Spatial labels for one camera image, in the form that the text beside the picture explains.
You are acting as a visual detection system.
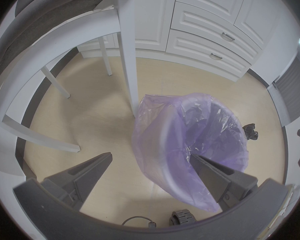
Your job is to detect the white wardrobe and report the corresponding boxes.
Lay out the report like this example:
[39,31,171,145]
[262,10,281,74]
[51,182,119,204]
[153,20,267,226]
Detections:
[77,0,285,82]

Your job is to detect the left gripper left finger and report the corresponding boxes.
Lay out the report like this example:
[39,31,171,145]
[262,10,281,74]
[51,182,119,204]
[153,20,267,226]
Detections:
[41,152,113,208]

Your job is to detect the white trash bin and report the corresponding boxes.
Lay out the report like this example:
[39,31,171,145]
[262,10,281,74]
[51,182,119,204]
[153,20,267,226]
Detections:
[140,101,246,202]

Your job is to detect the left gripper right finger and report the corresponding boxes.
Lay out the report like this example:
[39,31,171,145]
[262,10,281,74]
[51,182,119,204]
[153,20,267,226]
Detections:
[190,154,258,207]

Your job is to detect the black cable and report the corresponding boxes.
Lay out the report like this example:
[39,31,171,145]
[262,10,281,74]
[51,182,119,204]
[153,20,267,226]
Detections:
[122,216,157,230]

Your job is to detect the purple plastic bag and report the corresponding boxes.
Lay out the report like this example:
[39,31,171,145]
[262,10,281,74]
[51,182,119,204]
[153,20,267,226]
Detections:
[132,92,249,212]

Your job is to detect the crumpled black plastic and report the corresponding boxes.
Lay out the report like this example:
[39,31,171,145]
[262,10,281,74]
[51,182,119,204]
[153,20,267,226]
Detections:
[242,123,259,141]

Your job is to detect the grey curtain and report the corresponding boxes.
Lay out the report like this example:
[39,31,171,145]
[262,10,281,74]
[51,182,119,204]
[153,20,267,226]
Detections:
[274,56,300,125]

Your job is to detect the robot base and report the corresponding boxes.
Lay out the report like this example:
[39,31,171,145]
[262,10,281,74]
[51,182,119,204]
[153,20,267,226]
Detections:
[169,208,197,226]

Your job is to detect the white chair with grey cushions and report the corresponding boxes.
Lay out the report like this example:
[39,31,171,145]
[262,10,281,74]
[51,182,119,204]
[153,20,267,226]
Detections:
[0,0,143,177]

